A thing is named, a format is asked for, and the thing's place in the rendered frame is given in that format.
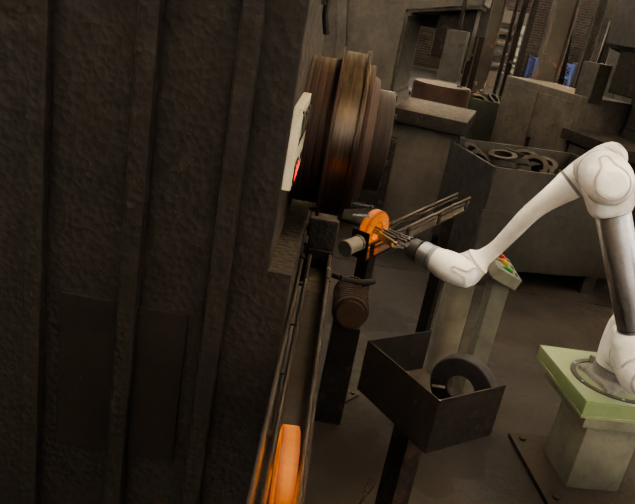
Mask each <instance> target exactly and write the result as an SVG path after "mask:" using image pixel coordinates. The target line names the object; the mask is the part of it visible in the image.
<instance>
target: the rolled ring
mask: <svg viewBox="0 0 635 504"><path fill-rule="evenodd" d="M300 440H301V431H300V427H299V426H295V425H288V424H283V425H282V426H281V429H280V434H279V439H278V445H277V450H276V457H275V463H274V470H273V477H272V484H271V492H270V500H269V504H293V502H294V496H295V489H296V481H297V473H298V464H299V454H300Z"/></svg>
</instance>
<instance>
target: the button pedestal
mask: <svg viewBox="0 0 635 504"><path fill-rule="evenodd" d="M497 258H498V260H499V261H498V260H496V259H495V260H494V261H492V262H491V263H490V264H489V266H488V271H489V275H488V279H487V282H486V286H485V289H484V293H483V296H482V300H481V303H480V307H479V310H478V314H477V317H476V321H475V324H474V328H473V332H472V335H471V339H470V342H469V346H468V349H467V353H466V354H469V355H472V356H474V357H476V358H478V359H479V360H481V361H482V362H483V363H484V364H486V365H487V362H488V359H489V355H490V352H491V349H492V345H493V342H494V339H495V335H496V332H497V328H498V325H499V322H500V318H501V315H502V312H503V308H504V305H505V302H506V298H507V295H508V292H509V288H510V289H512V290H514V291H515V290H516V288H517V287H518V286H519V284H520V283H521V282H522V281H521V279H520V277H519V275H518V274H517V272H516V270H515V269H514V267H513V265H512V264H511V262H510V260H509V259H508V258H505V260H507V261H508V262H509V267H511V268H512V269H513V271H514V272H513V273H512V272H509V271H508V270H507V269H505V268H504V266H505V264H504V263H503V262H501V261H500V260H501V259H502V258H501V257H500V256H498V257H497ZM498 263H500V264H501V265H502V267H503V268H502V267H500V266H499V265H498ZM452 384H453V387H454V389H455V390H456V392H457V393H459V394H460V395H462V394H466V393H471V392H474V388H473V385H472V384H471V382H470V381H469V380H468V379H466V378H465V377H462V376H454V377H453V379H452Z"/></svg>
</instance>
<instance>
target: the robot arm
mask: <svg viewBox="0 0 635 504"><path fill-rule="evenodd" d="M627 161H628V153H627V151H626V150H625V149H624V147H623V146H622V145H621V144H619V143H617V142H608V143H604V144H601V145H598V146H596V147H594V148H593V149H591V150H589V151H588V152H586V153H585V154H583V155H582V156H580V157H579V158H577V159H576V160H575V161H573V162H572V163H571V164H570V165H569V166H567V167H566V168H565V169H564V170H563V171H561V172H560V173H559V174H558V175H557V176H556V177H555V178H554V179H553V180H552V181H551V182H550V183H549V184H548V185H547V186H546V187H545V188H544V189H543V190H542V191H540V192H539V193H538V194H537V195H536V196H535V197H534V198H533V199H531V200H530V201H529V202H528V203H527V204H526V205H525V206H524V207H523V208H522V209H521V210H520V211H519V212H518V213H517V214H516V215H515V216H514V217H513V219H512V220H511V221H510V222H509V223H508V224H507V225H506V227H505V228H504V229H503V230H502V231H501V232H500V233H499V234H498V236H497V237H496V238H495V239H494V240H493V241H492V242H491V243H489V244H488V245H486V246H485V247H483V248H481V249H479V250H473V249H470V250H467V251H465V252H462V253H460V254H459V253H456V252H454V251H451V250H448V249H443V248H440V247H439V246H436V245H434V244H432V243H430V242H424V241H421V240H419V239H417V238H415V239H414V238H413V237H411V236H407V235H405V234H402V233H400V232H397V231H394V230H392V229H388V230H387V229H384V228H382V227H380V226H378V225H376V226H375V227H374V229H373V232H372V233H374V234H376V235H378V237H377V238H378V239H380V240H381V241H383V242H384V243H386V244H387V245H389V246H390V247H391V248H392V249H393V250H395V249H396V248H399V249H400V250H402V251H405V252H406V256H407V257H408V258H410V259H412V260H414V261H415V263H416V264H417V265H419V266H421V267H423V268H425V269H426V270H428V271H430V272H431V273H433V275H435V276H436V277H438V278H439V279H441V280H443V281H444V282H446V283H448V284H451V285H453V286H457V287H462V288H468V287H470V286H473V285H475V284H476V283H477V282H478V281H479V280H480V279H481V278H482V277H483V276H484V275H485V274H486V273H487V269H488V266H489V264H490V263H491V262H492V261H494V260H495V259H496V258H497V257H498V256H499V255H501V254H502V253H503V252H504V251H505V250H506V249H507V248H508V247H509V246H510V245H511V244H512V243H513V242H514V241H515V240H516V239H517V238H519V237H520V236H521V235H522V234H523V233H524V232H525V231H526V230H527V229H528V228H529V227H530V226H531V225H532V224H533V223H534V222H535V221H536V220H538V219H539V218H540V217H542V216H543V215H544V214H546V213H548V212H549V211H551V210H553V209H555V208H557V207H559V206H561V205H563V204H566V203H568V202H570V201H572V200H575V199H577V198H579V197H581V196H583V198H584V201H585V204H586V207H587V211H588V213H589V214H590V215H591V216H592V217H593V218H595V221H596V226H597V232H598V237H599V242H600V247H601V252H602V257H603V262H604V267H605V272H606V277H607V282H608V287H609V292H610V297H611V302H612V307H613V312H614V314H613V316H612V317H611V318H610V319H609V321H608V323H607V326H606V328H605V330H604V333H603V335H602V338H601V341H600V344H599V348H598V352H597V355H595V354H592V355H590V357H589V359H590V361H591V363H592V364H584V363H579V364H578V367H577V368H578V369H579V370H581V371H583V372H584V373H585V374H586V375H588V376H589V377H590V378H591V379H592V380H593V381H594V382H596V383H597V384H598V385H599V386H600V387H601V388H602V389H603V390H604V392H606V393H608V394H611V395H614V394H632V395H634V396H635V228H634V223H633V217H632V212H631V211H632V210H633V208H634V206H635V175H634V172H633V169H632V168H631V166H630V165H629V163H628V162H627ZM563 172H564V173H563ZM566 176H567V177H566ZM569 180H570V181H569ZM572 184H573V185H572ZM575 188H576V189H575ZM578 192H579V193H578Z"/></svg>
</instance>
